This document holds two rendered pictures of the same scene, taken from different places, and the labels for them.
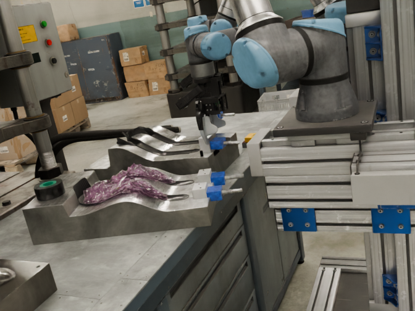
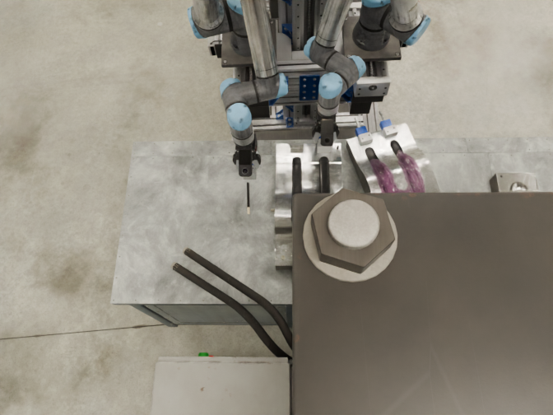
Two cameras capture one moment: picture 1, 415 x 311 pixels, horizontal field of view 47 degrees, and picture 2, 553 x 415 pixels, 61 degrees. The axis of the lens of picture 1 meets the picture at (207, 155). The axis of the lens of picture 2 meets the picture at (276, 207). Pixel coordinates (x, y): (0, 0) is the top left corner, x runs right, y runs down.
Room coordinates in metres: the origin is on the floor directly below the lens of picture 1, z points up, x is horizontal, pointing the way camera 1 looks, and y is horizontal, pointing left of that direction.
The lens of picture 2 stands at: (2.02, 0.77, 2.55)
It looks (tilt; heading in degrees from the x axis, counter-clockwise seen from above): 68 degrees down; 250
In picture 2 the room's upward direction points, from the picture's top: 6 degrees counter-clockwise
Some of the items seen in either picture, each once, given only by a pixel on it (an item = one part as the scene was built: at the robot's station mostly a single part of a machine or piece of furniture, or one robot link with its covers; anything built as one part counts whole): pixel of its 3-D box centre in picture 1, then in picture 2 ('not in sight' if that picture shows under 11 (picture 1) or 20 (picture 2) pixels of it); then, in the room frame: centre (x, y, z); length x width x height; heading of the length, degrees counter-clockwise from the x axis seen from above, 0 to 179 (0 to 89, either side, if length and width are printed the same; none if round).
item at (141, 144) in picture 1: (159, 140); (312, 193); (1.65, 0.16, 0.92); 0.35 x 0.16 x 0.09; 63
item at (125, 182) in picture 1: (126, 182); (399, 178); (1.31, 0.24, 0.90); 0.26 x 0.18 x 0.08; 81
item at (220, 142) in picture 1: (220, 143); (323, 135); (1.49, -0.05, 0.91); 0.13 x 0.05 x 0.05; 63
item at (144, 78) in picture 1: (148, 70); not in sight; (8.38, 0.74, 0.42); 0.86 x 0.33 x 0.83; 69
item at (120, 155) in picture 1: (160, 152); (309, 202); (1.66, 0.17, 0.87); 0.50 x 0.26 x 0.14; 63
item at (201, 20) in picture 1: (199, 31); (239, 120); (1.81, -0.05, 1.25); 0.09 x 0.08 x 0.11; 80
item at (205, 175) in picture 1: (221, 178); (360, 130); (1.32, -0.03, 0.86); 0.13 x 0.05 x 0.05; 81
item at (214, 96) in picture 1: (209, 95); (326, 115); (1.49, -0.04, 1.07); 0.09 x 0.08 x 0.12; 64
